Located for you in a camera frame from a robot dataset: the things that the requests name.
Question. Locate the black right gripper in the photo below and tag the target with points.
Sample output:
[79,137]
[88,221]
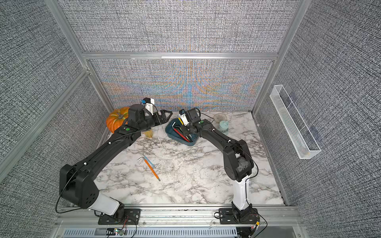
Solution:
[185,132]

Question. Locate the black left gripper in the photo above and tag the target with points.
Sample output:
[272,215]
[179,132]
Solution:
[164,119]

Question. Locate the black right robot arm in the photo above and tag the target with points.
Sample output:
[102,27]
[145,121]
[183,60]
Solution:
[237,161]

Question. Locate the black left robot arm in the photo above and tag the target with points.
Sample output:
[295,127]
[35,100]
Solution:
[77,181]

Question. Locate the teal plastic storage box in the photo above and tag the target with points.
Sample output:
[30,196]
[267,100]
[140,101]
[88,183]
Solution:
[171,134]

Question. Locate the yellow jar with black lid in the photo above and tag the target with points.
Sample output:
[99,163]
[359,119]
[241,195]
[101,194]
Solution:
[149,133]

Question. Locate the woven round coaster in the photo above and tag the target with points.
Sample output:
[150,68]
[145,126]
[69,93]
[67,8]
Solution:
[220,117]

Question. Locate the mint green glass bottle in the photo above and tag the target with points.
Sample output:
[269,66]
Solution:
[224,126]

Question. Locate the orange pumpkin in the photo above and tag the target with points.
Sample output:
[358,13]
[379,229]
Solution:
[117,118]

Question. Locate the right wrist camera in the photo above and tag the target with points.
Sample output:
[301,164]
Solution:
[183,116]

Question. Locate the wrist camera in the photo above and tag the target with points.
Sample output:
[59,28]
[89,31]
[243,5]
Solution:
[183,116]
[148,104]

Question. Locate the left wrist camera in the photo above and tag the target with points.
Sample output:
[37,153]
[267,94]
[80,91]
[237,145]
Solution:
[148,104]

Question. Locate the blue handled hex key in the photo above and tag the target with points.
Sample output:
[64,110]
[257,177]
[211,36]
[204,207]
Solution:
[153,166]

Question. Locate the orange handled hex key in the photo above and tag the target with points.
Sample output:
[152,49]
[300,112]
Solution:
[150,167]

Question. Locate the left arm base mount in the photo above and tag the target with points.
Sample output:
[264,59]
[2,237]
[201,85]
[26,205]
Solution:
[123,216]

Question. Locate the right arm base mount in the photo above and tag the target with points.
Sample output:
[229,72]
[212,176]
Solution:
[235,216]

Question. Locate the clear acrylic wall tray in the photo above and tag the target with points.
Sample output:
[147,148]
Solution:
[299,133]

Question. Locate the white slotted cable duct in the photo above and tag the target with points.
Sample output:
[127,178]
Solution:
[153,232]

